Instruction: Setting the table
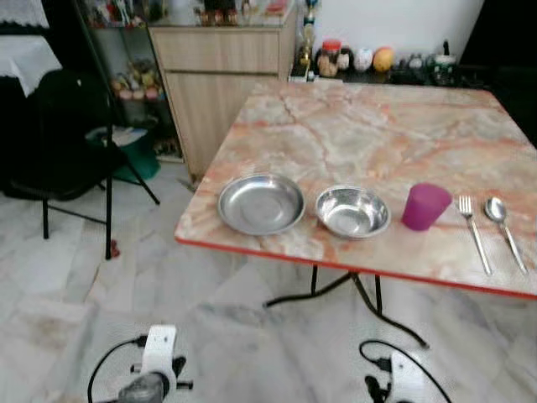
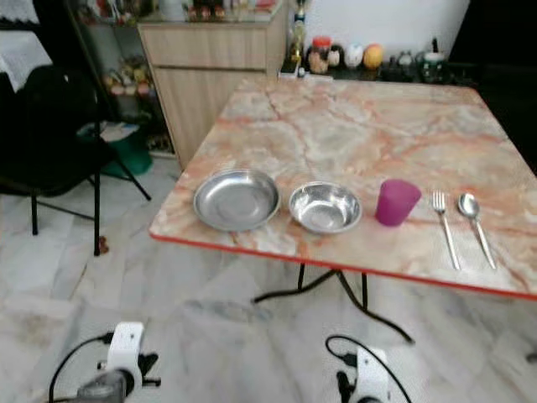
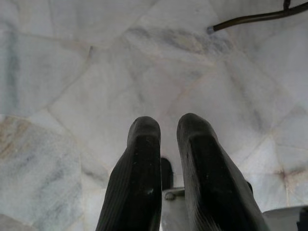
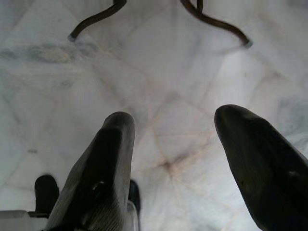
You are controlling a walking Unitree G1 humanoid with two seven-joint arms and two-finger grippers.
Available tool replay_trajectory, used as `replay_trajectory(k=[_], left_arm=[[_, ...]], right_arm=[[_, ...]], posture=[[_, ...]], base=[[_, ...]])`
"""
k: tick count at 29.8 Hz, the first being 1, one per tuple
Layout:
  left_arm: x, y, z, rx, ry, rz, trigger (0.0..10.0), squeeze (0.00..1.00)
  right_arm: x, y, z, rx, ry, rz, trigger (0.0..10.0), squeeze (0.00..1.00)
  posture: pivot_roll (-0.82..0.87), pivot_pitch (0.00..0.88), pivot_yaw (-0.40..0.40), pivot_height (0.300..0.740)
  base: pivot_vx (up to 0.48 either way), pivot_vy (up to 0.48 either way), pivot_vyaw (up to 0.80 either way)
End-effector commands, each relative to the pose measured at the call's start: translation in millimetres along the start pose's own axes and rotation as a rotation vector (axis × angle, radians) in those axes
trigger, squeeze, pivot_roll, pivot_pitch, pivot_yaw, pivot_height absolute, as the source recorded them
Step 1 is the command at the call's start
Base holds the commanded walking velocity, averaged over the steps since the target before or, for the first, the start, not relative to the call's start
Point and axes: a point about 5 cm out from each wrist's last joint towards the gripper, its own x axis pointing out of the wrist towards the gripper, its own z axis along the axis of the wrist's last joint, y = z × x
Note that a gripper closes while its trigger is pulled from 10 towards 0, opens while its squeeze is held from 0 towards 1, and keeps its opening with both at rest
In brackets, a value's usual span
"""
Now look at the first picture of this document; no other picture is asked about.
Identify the steel fork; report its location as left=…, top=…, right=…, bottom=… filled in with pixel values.
left=457, top=196, right=493, bottom=277

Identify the steel bowl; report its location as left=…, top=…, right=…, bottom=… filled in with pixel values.
left=315, top=186, right=392, bottom=240

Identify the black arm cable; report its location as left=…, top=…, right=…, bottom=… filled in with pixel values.
left=87, top=336, right=150, bottom=403
left=359, top=339, right=455, bottom=403

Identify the orange round ornament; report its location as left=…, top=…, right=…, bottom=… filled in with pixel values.
left=373, top=46, right=396, bottom=74

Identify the large steel plate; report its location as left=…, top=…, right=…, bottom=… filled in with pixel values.
left=217, top=174, right=306, bottom=237

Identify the steel spoon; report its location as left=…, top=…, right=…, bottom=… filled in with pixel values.
left=484, top=196, right=530, bottom=277

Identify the white round figurine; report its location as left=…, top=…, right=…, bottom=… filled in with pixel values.
left=353, top=48, right=374, bottom=73

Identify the light wooden cabinet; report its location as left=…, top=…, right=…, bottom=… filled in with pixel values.
left=148, top=8, right=300, bottom=182

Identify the green plastic bin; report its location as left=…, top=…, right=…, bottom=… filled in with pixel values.
left=87, top=125, right=161, bottom=185

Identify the black folding chair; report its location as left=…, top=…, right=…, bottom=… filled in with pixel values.
left=7, top=69, right=162, bottom=260

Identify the dark mug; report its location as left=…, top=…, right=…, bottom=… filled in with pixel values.
left=431, top=54, right=459, bottom=86

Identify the black metal table frame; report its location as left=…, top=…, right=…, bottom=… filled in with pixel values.
left=263, top=266, right=430, bottom=350

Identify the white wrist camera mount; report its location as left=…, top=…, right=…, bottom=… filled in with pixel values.
left=389, top=352, right=430, bottom=403
left=138, top=325, right=180, bottom=379

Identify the large white lace cloth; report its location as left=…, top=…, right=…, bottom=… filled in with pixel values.
left=0, top=35, right=65, bottom=97

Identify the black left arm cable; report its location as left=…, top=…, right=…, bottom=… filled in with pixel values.
left=87, top=336, right=150, bottom=403

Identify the red lid jar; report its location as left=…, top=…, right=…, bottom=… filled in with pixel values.
left=318, top=39, right=344, bottom=79

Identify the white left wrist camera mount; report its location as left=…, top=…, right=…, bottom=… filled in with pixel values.
left=138, top=325, right=180, bottom=379

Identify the small white lace cloth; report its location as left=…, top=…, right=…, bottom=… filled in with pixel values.
left=0, top=0, right=50, bottom=31

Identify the purple plastic cup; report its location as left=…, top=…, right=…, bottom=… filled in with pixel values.
left=401, top=182, right=452, bottom=233

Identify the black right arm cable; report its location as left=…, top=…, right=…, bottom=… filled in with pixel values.
left=359, top=339, right=455, bottom=403

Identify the glass display shelf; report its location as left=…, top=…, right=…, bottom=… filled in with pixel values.
left=74, top=0, right=183, bottom=162

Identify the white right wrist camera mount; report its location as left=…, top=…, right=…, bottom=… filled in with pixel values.
left=389, top=352, right=430, bottom=403

